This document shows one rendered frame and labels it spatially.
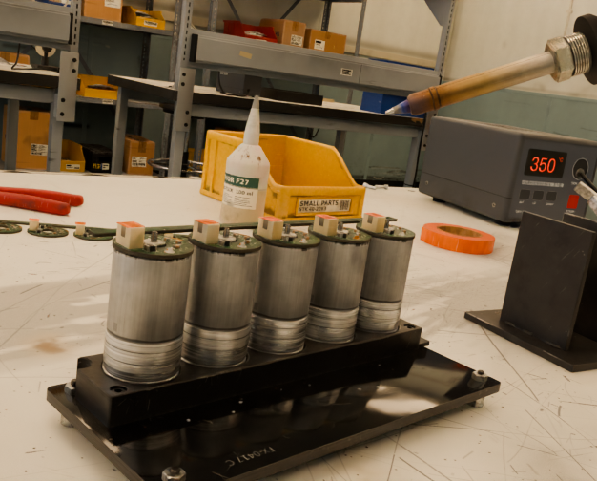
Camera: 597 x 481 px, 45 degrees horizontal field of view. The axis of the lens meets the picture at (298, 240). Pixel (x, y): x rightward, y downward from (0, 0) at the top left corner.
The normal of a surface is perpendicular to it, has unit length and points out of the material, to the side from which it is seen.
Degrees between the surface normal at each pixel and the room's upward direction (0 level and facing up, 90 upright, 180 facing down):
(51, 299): 0
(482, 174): 90
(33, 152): 89
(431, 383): 0
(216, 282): 90
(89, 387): 90
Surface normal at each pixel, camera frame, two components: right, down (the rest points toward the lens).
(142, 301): 0.00, 0.22
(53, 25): 0.56, 0.26
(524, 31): -0.82, 0.01
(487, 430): 0.14, -0.96
